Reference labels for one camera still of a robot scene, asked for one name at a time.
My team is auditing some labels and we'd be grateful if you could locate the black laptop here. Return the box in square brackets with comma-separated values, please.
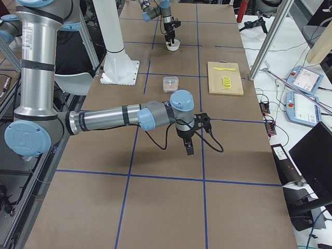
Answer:
[289, 122, 331, 197]

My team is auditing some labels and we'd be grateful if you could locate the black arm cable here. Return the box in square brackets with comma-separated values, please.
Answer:
[144, 119, 225, 153]

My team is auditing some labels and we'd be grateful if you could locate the red cylinder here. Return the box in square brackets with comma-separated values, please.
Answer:
[237, 0, 249, 23]

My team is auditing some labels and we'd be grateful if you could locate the black tripod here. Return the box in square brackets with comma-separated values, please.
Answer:
[239, 9, 271, 35]

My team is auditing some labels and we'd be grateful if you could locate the blue teach pendant tablet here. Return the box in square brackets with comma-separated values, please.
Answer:
[286, 91, 322, 127]

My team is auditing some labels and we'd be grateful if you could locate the yellow plastic knife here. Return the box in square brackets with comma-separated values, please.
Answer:
[213, 67, 237, 72]

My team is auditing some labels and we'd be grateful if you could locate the white chair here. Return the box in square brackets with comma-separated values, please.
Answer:
[54, 73, 93, 96]

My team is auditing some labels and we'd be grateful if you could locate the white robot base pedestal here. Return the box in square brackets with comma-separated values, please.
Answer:
[94, 1, 140, 86]

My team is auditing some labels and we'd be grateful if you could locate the wooden cutting board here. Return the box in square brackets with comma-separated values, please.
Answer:
[207, 62, 244, 95]

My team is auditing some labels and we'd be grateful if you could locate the aluminium frame post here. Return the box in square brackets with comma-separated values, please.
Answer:
[248, 0, 294, 81]

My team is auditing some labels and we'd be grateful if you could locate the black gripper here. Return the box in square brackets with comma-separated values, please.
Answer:
[163, 22, 176, 42]
[176, 121, 195, 156]

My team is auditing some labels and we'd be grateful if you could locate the clear plastic egg box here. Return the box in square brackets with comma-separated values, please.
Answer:
[163, 76, 178, 93]

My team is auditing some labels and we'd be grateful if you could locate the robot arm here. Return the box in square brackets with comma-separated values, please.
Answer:
[4, 1, 197, 157]
[138, 1, 181, 46]

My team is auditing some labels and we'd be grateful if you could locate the white bowl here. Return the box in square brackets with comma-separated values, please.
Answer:
[165, 39, 181, 51]

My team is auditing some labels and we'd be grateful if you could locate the reacher grabber stick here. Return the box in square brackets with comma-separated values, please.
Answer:
[261, 67, 331, 116]

